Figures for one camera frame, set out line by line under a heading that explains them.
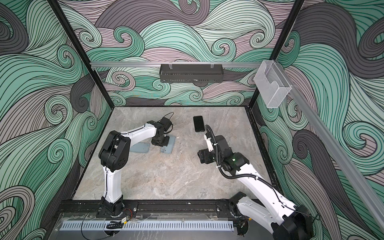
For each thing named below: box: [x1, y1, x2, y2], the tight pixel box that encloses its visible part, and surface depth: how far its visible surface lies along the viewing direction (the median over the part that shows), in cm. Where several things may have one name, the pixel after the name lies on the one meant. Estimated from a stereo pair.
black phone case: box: [193, 115, 205, 133], surface depth 112 cm
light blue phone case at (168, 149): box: [160, 136, 176, 154], surface depth 97 cm
